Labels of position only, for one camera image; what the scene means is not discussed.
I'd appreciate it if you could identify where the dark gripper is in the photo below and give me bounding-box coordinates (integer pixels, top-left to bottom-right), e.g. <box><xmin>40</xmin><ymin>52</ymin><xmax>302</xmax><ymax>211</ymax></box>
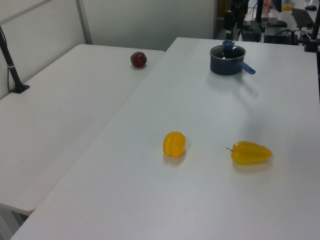
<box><xmin>223</xmin><ymin>0</ymin><xmax>250</xmax><ymax>36</ymax></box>

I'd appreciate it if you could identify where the glass lid with blue knob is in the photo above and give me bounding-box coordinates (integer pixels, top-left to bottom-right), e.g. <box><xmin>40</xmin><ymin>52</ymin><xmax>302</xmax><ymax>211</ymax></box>
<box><xmin>210</xmin><ymin>39</ymin><xmax>246</xmax><ymax>61</ymax></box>

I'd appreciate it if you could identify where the black monitor stand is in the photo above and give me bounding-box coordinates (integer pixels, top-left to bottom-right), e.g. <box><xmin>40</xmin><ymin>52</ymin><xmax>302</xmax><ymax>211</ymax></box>
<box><xmin>254</xmin><ymin>0</ymin><xmax>264</xmax><ymax>28</ymax></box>

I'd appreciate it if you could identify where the black electronics box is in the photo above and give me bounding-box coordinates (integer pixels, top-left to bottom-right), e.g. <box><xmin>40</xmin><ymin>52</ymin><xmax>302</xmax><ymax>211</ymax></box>
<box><xmin>263</xmin><ymin>26</ymin><xmax>299</xmax><ymax>46</ymax></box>

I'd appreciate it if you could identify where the dark blue saucepan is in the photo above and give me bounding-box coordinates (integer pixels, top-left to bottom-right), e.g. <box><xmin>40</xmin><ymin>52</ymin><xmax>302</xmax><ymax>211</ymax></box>
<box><xmin>209</xmin><ymin>44</ymin><xmax>257</xmax><ymax>76</ymax></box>

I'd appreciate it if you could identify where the black keyboard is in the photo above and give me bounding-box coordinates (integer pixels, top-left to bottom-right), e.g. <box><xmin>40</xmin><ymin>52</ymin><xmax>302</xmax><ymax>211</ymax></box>
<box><xmin>291</xmin><ymin>8</ymin><xmax>315</xmax><ymax>29</ymax></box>

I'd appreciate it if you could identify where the long yellow pepper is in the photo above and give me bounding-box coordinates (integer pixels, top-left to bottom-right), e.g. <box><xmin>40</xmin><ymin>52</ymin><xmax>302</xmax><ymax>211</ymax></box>
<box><xmin>226</xmin><ymin>141</ymin><xmax>273</xmax><ymax>166</ymax></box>

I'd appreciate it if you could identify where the round yellow bell pepper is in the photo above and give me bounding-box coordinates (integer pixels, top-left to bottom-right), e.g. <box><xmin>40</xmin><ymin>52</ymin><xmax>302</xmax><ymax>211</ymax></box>
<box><xmin>162</xmin><ymin>131</ymin><xmax>187</xmax><ymax>158</ymax></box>

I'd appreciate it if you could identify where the black pole with foot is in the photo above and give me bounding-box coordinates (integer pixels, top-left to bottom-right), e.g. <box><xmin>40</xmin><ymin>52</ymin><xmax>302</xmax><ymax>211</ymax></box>
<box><xmin>0</xmin><ymin>24</ymin><xmax>31</xmax><ymax>95</ymax></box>

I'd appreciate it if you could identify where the black camera stand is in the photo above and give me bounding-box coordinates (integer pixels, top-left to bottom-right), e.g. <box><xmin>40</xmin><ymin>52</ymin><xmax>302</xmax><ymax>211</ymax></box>
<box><xmin>303</xmin><ymin>14</ymin><xmax>320</xmax><ymax>53</ymax></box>

